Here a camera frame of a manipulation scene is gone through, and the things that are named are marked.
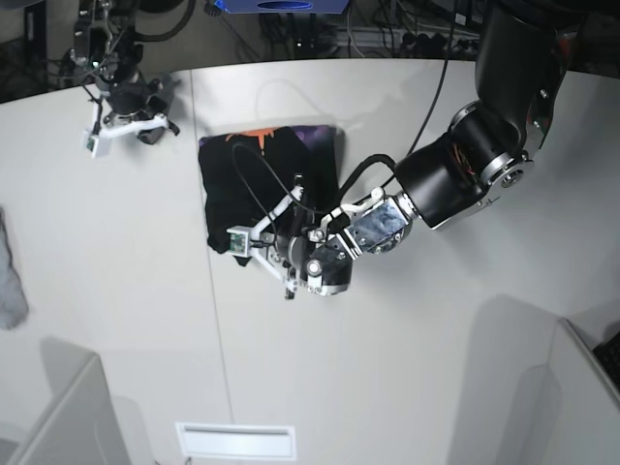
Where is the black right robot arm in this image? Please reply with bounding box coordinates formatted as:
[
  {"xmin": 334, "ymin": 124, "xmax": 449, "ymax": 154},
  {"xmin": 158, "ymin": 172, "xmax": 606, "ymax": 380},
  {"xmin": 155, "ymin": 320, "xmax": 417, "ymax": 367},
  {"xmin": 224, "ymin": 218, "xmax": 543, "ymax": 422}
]
[{"xmin": 70, "ymin": 1, "xmax": 180, "ymax": 157}]

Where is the blue box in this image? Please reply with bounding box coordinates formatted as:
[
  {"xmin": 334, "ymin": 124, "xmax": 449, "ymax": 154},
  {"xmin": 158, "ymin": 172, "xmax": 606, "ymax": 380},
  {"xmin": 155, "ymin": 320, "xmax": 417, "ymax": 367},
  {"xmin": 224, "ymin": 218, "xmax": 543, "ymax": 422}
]
[{"xmin": 215, "ymin": 0, "xmax": 349, "ymax": 15}]

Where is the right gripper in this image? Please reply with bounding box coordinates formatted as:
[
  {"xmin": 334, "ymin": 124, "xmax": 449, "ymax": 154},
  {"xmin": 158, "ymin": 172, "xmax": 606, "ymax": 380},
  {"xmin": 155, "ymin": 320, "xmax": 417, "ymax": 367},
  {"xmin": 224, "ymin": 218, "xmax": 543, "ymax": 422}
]
[{"xmin": 99, "ymin": 77, "xmax": 180, "ymax": 145}]

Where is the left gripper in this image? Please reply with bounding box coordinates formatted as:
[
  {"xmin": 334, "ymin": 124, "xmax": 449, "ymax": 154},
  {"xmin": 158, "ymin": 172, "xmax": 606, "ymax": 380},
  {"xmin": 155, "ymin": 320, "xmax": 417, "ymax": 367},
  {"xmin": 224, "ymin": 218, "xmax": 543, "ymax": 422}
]
[{"xmin": 271, "ymin": 212, "xmax": 353, "ymax": 296}]

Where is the grey cloth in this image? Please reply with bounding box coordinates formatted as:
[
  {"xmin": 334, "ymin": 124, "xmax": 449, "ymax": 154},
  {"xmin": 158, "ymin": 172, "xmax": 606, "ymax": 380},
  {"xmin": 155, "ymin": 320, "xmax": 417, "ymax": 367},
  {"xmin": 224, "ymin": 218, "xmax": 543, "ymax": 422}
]
[{"xmin": 1, "ymin": 210, "xmax": 29, "ymax": 330}]

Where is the black keyboard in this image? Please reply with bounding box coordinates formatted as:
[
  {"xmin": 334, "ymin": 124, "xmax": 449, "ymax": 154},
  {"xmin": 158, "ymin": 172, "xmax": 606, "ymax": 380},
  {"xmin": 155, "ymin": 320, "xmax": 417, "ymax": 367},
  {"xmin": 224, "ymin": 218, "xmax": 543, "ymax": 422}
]
[{"xmin": 594, "ymin": 333, "xmax": 620, "ymax": 390}]

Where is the white partition panel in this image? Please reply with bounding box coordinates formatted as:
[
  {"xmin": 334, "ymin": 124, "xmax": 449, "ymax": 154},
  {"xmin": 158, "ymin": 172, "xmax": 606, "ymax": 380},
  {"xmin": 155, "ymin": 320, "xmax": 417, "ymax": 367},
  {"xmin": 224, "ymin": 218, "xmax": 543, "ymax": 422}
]
[
  {"xmin": 1, "ymin": 352, "xmax": 132, "ymax": 464},
  {"xmin": 542, "ymin": 320, "xmax": 619, "ymax": 464}
]

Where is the white partition panel right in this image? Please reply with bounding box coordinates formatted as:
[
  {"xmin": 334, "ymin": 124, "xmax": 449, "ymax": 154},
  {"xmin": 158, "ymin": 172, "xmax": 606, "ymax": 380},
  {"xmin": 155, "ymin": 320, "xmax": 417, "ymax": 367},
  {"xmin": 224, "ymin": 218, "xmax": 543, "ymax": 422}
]
[{"xmin": 542, "ymin": 320, "xmax": 619, "ymax": 464}]

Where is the white partition panel left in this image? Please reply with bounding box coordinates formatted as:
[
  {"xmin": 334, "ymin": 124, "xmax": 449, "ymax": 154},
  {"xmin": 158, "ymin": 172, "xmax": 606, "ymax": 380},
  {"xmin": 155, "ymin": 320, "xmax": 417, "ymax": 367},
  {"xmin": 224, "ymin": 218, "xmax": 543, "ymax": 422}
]
[{"xmin": 1, "ymin": 352, "xmax": 132, "ymax": 464}]

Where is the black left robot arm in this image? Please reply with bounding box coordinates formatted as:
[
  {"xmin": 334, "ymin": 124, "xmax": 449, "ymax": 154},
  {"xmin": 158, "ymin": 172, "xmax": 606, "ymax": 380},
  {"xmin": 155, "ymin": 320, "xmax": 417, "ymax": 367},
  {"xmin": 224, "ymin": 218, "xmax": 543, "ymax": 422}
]
[{"xmin": 276, "ymin": 1, "xmax": 593, "ymax": 298}]

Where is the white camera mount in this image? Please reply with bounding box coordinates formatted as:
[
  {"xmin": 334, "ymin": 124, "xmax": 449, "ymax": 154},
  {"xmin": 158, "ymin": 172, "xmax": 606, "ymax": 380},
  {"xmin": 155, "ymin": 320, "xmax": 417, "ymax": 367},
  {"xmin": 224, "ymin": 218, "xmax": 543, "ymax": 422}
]
[
  {"xmin": 227, "ymin": 174, "xmax": 304, "ymax": 300},
  {"xmin": 80, "ymin": 112, "xmax": 180, "ymax": 159}
]

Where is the black T-shirt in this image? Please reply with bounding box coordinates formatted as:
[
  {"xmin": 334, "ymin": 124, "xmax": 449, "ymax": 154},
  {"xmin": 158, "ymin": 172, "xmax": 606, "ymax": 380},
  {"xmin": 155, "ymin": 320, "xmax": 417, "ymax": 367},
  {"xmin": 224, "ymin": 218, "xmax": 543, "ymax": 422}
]
[{"xmin": 198, "ymin": 125, "xmax": 339, "ymax": 254}]

